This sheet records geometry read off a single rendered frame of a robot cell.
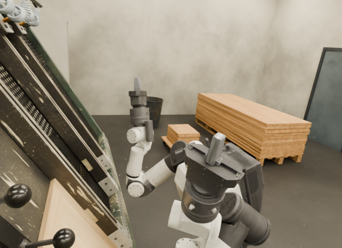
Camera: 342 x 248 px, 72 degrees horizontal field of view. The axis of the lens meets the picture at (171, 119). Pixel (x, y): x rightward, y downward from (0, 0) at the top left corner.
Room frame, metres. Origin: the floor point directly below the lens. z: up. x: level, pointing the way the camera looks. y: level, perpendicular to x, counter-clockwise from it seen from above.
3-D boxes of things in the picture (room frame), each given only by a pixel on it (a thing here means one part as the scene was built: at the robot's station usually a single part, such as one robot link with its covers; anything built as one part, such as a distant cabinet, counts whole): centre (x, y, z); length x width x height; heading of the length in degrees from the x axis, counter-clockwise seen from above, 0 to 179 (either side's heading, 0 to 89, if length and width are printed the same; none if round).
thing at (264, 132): (5.01, -1.56, 0.39); 2.46 x 1.04 x 0.78; 23
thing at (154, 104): (5.24, 0.49, 0.33); 0.54 x 0.54 x 0.65
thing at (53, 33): (4.29, 2.26, 1.03); 0.60 x 0.58 x 2.05; 23
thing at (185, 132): (4.12, -0.20, 0.20); 0.61 x 0.51 x 0.40; 23
